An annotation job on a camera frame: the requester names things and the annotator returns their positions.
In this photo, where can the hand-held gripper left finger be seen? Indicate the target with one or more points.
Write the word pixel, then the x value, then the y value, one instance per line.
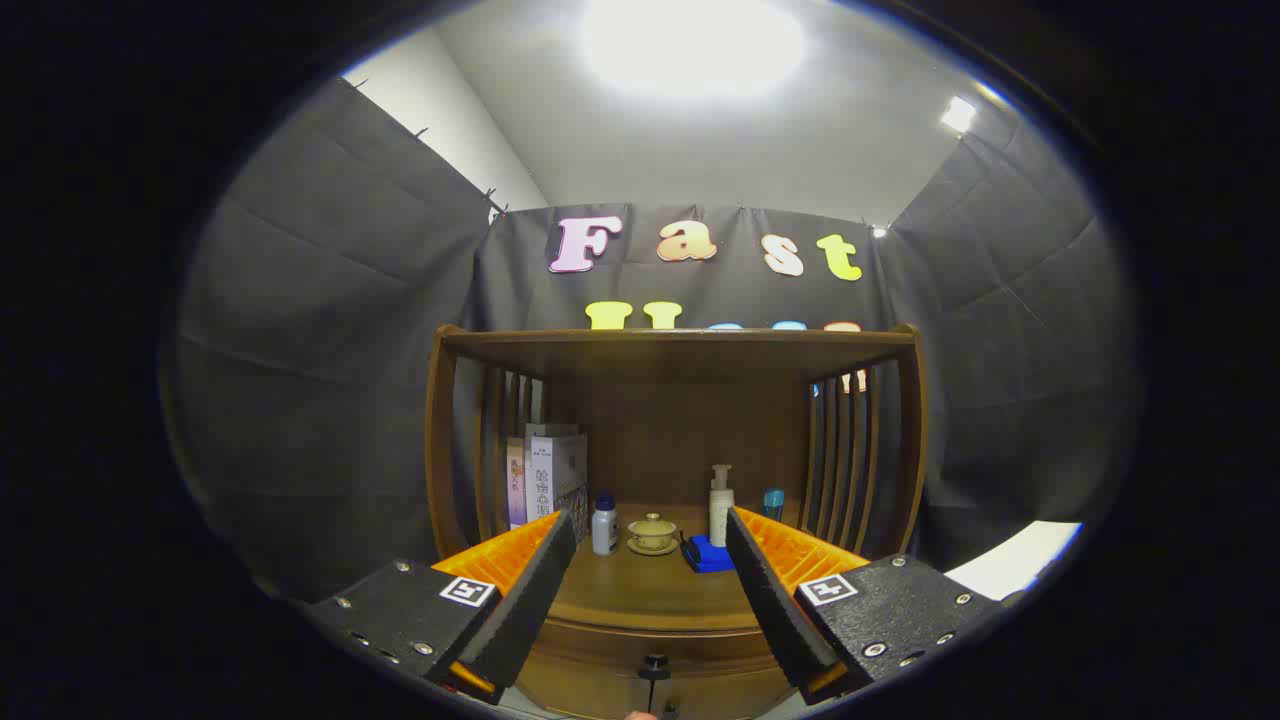
pixel 535 600

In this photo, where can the white book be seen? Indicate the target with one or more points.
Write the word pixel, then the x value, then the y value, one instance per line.
pixel 555 470

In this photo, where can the white pump bottle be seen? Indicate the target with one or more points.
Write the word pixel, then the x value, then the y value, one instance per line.
pixel 720 510

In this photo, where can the black drawer knob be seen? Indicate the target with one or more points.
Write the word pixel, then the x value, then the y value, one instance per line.
pixel 655 672

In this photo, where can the small ceiling spotlight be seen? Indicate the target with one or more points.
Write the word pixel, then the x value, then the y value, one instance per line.
pixel 958 113

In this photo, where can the yellow lidded teacup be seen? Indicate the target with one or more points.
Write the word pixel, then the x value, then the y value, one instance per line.
pixel 652 533

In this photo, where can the wooden drawer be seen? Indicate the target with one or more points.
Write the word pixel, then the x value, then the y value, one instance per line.
pixel 600 670

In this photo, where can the wooden cabinet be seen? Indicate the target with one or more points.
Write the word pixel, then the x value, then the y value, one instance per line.
pixel 690 420

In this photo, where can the white side cabinet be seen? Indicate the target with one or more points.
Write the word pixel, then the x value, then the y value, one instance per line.
pixel 1010 560

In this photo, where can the large ceiling light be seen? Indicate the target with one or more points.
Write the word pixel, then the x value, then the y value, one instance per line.
pixel 690 40

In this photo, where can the white bottle with blue cap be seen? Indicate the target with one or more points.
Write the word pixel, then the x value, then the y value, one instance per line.
pixel 605 528

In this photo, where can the wooden countertop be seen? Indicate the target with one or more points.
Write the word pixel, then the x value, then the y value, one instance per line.
pixel 650 595

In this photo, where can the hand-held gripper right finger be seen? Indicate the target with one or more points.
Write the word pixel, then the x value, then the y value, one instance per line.
pixel 770 600

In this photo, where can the blue folded cloth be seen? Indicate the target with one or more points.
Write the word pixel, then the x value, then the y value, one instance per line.
pixel 708 555

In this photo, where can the blue transparent bottle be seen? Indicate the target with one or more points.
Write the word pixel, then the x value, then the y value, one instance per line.
pixel 773 503

